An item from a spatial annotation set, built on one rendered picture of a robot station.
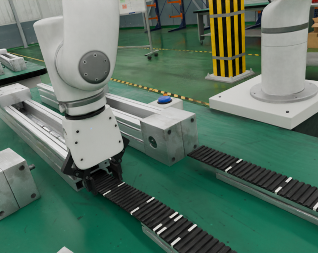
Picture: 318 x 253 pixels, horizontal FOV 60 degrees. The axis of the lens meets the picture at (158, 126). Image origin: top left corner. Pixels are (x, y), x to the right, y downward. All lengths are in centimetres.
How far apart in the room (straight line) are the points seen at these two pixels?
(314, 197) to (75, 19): 43
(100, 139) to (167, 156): 17
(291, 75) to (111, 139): 54
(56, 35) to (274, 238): 45
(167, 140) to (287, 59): 42
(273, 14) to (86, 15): 55
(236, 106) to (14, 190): 61
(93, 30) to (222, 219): 36
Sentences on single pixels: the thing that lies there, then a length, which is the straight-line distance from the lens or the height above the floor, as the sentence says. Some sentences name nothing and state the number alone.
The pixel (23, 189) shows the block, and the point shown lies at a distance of 64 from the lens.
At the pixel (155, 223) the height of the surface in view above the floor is 81.
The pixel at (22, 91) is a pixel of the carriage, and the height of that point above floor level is 90.
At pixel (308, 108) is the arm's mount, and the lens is 83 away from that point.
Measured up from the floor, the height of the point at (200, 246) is 81.
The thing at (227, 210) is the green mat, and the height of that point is 78.
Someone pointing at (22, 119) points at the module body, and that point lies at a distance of 92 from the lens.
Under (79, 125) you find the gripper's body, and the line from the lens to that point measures 50.
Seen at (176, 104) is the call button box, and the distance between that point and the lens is 84.
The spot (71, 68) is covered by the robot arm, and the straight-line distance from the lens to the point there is 40.
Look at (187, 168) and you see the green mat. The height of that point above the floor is 78.
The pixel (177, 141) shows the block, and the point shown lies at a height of 83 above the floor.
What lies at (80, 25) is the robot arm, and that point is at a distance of 40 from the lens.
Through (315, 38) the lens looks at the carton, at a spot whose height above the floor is 15.
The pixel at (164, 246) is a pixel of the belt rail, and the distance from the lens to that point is 45.
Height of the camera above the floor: 112
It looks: 24 degrees down
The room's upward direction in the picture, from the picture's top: 9 degrees counter-clockwise
